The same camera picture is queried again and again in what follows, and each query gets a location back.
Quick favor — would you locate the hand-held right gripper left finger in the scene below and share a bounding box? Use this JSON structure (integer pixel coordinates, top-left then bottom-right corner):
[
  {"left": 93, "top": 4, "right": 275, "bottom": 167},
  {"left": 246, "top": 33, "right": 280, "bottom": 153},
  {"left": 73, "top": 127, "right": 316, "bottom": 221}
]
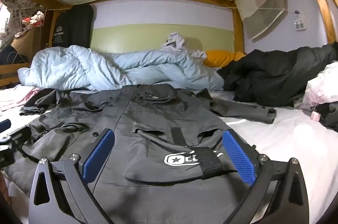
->
[{"left": 29, "top": 128, "right": 117, "bottom": 224}]

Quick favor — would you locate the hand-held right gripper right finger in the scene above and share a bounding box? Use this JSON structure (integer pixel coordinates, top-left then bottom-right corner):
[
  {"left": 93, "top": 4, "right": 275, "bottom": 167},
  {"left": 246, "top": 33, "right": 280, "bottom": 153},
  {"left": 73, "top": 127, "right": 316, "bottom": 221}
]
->
[{"left": 221, "top": 128, "right": 310, "bottom": 224}]

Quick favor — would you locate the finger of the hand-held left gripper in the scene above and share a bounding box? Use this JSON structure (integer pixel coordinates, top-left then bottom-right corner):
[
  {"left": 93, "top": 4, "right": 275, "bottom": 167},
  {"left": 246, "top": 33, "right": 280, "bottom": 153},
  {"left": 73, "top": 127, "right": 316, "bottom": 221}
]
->
[
  {"left": 0, "top": 119, "right": 12, "bottom": 134},
  {"left": 0, "top": 127, "right": 31, "bottom": 147}
]

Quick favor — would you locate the black clothes pile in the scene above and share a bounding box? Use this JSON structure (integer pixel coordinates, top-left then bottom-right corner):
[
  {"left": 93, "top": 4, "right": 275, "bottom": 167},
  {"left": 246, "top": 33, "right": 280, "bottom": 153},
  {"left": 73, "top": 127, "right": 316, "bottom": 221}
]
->
[{"left": 217, "top": 42, "right": 338, "bottom": 108}]

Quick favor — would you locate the printed bed sheet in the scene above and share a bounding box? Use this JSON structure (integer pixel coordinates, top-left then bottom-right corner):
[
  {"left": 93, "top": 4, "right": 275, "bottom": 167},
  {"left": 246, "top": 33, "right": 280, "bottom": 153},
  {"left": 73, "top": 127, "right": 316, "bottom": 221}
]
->
[{"left": 0, "top": 84, "right": 338, "bottom": 224}]

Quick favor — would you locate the light blue duvet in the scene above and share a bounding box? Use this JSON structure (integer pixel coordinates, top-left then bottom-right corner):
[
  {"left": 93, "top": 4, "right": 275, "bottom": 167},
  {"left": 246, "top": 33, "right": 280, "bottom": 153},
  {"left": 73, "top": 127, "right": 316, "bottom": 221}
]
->
[{"left": 17, "top": 45, "right": 225, "bottom": 91}]

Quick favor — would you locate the cardboard box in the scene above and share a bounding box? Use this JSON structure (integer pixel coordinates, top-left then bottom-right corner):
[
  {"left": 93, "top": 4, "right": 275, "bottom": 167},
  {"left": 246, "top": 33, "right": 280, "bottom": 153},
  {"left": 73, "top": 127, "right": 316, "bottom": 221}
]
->
[{"left": 11, "top": 26, "right": 50, "bottom": 63}]

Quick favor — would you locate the dark cloth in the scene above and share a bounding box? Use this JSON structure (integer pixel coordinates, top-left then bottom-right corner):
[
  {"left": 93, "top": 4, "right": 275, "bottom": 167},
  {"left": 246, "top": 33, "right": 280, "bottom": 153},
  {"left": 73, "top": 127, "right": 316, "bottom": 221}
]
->
[{"left": 317, "top": 103, "right": 338, "bottom": 132}]

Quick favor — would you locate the orange yellow cloth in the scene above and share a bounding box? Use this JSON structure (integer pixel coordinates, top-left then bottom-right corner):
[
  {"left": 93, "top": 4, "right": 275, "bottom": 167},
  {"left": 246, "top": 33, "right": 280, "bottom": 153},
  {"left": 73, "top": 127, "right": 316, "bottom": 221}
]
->
[{"left": 203, "top": 50, "right": 246, "bottom": 67}]

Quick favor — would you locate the red white plush toy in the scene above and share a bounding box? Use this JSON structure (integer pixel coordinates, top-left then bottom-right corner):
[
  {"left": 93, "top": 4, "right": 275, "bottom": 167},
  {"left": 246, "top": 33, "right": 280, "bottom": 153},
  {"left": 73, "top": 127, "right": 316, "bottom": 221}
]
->
[{"left": 22, "top": 11, "right": 45, "bottom": 27}]

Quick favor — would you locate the white pink cloth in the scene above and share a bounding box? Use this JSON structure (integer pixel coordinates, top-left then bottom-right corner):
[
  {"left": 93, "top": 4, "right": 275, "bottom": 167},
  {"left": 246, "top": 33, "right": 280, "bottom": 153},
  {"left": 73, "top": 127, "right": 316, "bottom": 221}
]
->
[{"left": 293, "top": 62, "right": 338, "bottom": 111}]

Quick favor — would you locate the patterned curtain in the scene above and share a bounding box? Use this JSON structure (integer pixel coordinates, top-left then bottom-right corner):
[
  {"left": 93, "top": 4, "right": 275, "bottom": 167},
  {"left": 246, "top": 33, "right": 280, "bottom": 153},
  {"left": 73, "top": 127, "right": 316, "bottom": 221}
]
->
[{"left": 0, "top": 0, "right": 29, "bottom": 42}]

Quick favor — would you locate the black hanging garment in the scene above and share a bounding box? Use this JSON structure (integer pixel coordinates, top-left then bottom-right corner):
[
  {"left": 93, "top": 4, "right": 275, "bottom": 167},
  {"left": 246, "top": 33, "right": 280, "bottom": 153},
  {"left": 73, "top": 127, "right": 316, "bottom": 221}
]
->
[{"left": 49, "top": 4, "right": 94, "bottom": 49}]

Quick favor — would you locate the pale lavender garment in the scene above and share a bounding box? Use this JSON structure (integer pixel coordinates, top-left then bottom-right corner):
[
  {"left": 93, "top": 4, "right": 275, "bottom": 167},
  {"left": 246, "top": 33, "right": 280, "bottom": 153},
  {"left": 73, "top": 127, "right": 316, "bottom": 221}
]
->
[{"left": 161, "top": 33, "right": 208, "bottom": 58}]

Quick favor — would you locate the hanging checkered cloth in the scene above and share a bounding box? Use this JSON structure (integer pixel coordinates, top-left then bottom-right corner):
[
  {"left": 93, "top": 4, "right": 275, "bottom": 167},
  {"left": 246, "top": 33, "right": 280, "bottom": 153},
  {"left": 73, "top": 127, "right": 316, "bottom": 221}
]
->
[{"left": 235, "top": 0, "right": 291, "bottom": 41}]

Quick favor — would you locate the wooden bunk bed frame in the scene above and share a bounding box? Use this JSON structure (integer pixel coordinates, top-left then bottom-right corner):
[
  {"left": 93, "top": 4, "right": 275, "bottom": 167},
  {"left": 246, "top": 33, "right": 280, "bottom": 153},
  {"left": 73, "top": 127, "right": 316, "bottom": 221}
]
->
[{"left": 0, "top": 0, "right": 338, "bottom": 90}]

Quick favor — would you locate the white wall socket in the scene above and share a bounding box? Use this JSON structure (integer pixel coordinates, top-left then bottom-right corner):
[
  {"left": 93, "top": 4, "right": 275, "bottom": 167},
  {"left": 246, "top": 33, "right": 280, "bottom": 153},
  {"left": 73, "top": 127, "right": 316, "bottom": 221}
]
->
[{"left": 293, "top": 13, "right": 308, "bottom": 32}]

